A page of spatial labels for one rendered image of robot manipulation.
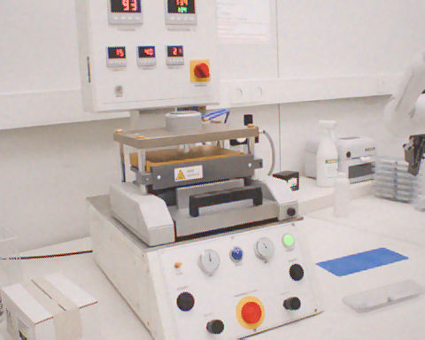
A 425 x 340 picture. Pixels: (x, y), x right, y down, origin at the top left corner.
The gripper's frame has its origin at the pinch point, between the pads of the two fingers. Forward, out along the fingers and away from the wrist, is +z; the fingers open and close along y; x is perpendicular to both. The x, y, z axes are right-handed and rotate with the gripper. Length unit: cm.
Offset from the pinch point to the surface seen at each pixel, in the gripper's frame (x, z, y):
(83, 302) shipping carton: 2, -43, -95
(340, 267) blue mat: -11.0, -8.0, -43.7
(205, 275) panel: -7, -40, -75
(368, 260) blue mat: -13.3, -4.5, -35.7
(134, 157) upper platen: 26, -42, -70
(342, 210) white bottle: 12.2, 17.9, -17.6
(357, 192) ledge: 21.4, 34.9, 1.0
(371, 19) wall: 78, 21, 75
